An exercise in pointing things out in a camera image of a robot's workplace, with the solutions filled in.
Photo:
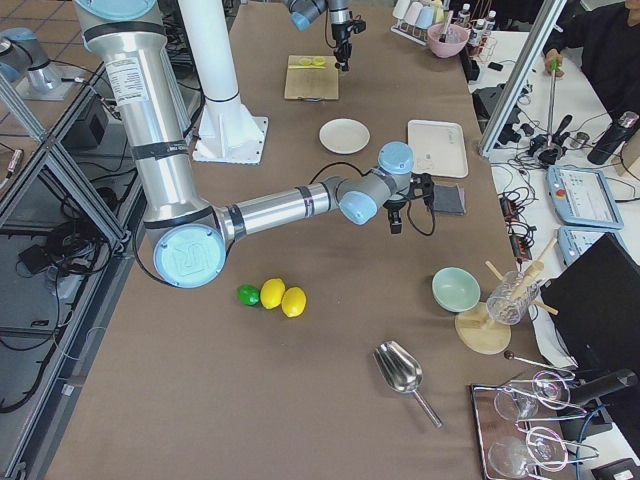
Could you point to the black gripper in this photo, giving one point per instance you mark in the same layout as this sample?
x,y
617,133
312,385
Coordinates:
x,y
341,34
397,204

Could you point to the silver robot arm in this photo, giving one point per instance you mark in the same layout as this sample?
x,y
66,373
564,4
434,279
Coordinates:
x,y
191,238
304,12

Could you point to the cream rectangular rabbit tray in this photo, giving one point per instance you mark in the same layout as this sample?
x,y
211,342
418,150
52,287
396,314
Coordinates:
x,y
438,148

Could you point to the mirror tray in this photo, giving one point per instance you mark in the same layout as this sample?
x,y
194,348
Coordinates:
x,y
491,427

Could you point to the yellow plastic knife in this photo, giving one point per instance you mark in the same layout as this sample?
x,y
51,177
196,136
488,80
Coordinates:
x,y
305,67

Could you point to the bamboo cutting board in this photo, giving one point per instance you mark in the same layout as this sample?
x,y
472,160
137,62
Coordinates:
x,y
312,84

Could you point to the grey folded cloth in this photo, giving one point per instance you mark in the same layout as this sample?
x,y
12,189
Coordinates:
x,y
449,200

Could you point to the pastel cup rack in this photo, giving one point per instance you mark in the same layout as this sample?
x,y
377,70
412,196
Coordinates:
x,y
414,18

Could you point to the round cream plate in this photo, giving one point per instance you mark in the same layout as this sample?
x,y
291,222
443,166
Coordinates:
x,y
344,136

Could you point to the mint green bowl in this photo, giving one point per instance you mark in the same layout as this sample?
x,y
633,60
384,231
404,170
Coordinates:
x,y
455,289

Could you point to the pink bowl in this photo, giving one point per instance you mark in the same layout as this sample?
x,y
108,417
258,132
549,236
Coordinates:
x,y
456,39

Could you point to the yellow lemon outer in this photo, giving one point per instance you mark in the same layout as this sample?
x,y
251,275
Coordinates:
x,y
294,302

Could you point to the yellow lemon near lime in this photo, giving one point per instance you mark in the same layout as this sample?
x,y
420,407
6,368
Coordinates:
x,y
272,292

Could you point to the clear glass cup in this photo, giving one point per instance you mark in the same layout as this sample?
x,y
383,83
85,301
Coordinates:
x,y
511,299

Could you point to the metal ice scoop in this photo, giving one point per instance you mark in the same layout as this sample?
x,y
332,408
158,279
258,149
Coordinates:
x,y
403,374

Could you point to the green lime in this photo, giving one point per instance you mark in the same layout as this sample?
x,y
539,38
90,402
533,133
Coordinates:
x,y
248,294

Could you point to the blue teach pendant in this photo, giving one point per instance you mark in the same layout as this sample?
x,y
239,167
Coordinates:
x,y
573,241
582,197

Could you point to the black monitor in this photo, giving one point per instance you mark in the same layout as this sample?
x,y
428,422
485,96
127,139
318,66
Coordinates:
x,y
597,298

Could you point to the upper wine glass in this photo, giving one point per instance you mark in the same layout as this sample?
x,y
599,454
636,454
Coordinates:
x,y
544,397

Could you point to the wine glass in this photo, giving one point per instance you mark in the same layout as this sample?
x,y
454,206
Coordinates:
x,y
540,452
544,397

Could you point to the black thermos bottle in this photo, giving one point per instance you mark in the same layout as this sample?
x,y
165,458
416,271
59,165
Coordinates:
x,y
620,130

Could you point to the person in black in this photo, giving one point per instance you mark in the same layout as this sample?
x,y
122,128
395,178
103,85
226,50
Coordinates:
x,y
609,39

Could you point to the lower wine glass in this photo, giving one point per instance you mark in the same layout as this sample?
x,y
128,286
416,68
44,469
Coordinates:
x,y
540,452

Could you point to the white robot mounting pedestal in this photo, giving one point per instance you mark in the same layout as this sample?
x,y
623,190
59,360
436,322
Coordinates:
x,y
227,131

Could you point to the aluminium frame post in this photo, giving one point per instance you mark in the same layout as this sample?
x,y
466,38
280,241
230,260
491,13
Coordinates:
x,y
544,23

